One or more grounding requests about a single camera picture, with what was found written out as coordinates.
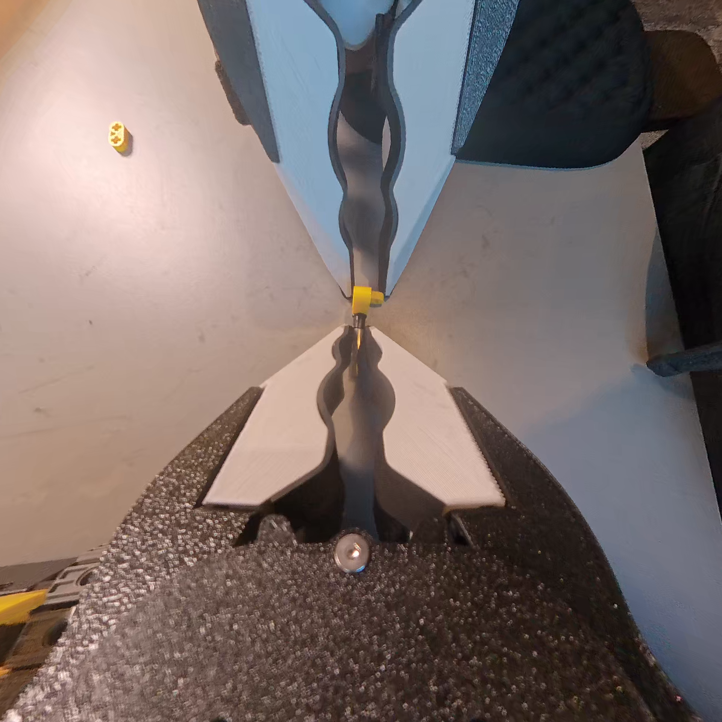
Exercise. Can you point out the grey toy track belt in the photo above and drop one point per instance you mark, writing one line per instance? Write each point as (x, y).
(62, 581)

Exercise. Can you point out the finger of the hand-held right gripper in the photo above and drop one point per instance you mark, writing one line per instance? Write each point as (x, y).
(299, 113)
(434, 84)

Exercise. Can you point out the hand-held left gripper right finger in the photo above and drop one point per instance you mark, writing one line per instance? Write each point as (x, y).
(445, 451)

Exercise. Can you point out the black quilted pad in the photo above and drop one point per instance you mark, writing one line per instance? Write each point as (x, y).
(564, 84)

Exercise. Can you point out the yellow short beam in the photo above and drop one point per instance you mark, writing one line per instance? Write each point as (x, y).
(360, 302)

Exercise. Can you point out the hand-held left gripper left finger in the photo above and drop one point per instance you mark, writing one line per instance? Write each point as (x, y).
(265, 451)

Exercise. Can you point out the small grey axle connector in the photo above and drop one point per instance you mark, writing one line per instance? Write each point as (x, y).
(356, 349)

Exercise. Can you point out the grey desk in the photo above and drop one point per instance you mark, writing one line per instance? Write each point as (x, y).
(141, 310)

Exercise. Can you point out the small yellow building piece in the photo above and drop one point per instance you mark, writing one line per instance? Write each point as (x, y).
(377, 300)
(117, 135)

